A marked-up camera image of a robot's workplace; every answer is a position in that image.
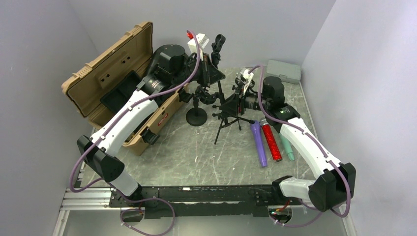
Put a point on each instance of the red glitter microphone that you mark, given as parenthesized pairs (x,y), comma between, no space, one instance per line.
(271,142)

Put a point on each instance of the grey plastic case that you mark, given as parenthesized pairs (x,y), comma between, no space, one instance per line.
(290,73)

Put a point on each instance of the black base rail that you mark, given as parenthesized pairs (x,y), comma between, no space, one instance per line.
(211,200)

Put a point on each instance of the purple loop cable base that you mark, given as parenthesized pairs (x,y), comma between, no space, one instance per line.
(134,219)

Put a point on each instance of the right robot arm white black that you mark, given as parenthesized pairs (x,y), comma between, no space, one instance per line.
(333,183)

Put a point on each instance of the black round base mic stand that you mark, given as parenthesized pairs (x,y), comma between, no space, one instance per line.
(197,116)

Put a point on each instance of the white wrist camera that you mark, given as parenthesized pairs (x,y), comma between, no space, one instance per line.
(247,78)
(202,40)

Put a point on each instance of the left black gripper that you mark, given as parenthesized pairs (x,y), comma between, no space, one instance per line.
(210,74)

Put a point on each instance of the black tripod stand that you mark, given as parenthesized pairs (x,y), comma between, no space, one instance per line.
(226,118)

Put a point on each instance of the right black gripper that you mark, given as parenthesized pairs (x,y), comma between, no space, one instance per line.
(231,106)

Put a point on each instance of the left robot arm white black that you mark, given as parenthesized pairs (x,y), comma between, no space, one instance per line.
(169,70)

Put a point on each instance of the mint green microphone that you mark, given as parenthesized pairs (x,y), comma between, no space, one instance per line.
(287,147)

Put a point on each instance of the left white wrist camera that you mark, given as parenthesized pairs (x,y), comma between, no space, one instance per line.
(202,40)

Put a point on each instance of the purple microphone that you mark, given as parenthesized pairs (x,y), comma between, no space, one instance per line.
(256,132)

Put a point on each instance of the tan plastic tool case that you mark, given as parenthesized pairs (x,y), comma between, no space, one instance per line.
(132,52)

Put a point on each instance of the black tripod stand shock mount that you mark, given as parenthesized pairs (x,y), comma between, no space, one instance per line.
(237,88)

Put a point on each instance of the black tray in case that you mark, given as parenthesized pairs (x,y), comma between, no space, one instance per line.
(116,98)

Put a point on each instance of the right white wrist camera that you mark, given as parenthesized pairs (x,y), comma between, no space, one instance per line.
(247,78)

